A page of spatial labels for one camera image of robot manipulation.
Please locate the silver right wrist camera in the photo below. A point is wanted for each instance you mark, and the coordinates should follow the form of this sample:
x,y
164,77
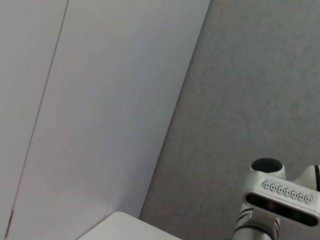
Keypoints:
x,y
280,200

